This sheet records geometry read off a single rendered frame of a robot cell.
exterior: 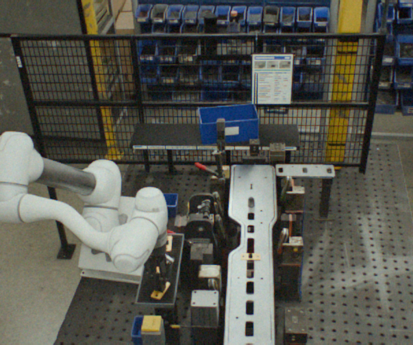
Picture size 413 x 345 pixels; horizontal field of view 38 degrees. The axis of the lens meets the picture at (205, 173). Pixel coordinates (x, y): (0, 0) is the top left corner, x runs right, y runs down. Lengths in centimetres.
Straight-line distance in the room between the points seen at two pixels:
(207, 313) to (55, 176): 78
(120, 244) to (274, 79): 165
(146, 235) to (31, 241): 253
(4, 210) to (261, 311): 101
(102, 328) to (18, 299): 128
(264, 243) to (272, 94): 95
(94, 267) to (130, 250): 112
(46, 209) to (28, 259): 209
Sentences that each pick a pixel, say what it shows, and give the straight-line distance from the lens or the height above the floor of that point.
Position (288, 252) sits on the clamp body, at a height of 100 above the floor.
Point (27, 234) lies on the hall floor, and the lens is 438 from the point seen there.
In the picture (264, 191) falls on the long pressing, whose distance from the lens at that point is 288.
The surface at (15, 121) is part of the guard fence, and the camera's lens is 508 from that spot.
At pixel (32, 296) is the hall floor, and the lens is 394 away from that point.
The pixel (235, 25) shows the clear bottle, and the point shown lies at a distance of 314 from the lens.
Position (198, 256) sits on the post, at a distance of 241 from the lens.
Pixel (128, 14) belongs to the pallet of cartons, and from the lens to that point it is 564.
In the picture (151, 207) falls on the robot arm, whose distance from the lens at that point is 188.
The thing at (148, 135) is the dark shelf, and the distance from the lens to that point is 326.
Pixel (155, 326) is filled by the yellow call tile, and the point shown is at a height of 116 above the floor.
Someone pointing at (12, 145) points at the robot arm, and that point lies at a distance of 220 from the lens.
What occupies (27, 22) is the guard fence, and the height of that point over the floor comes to 115.
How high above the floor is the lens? 278
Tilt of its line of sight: 37 degrees down
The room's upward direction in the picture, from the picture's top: 3 degrees counter-clockwise
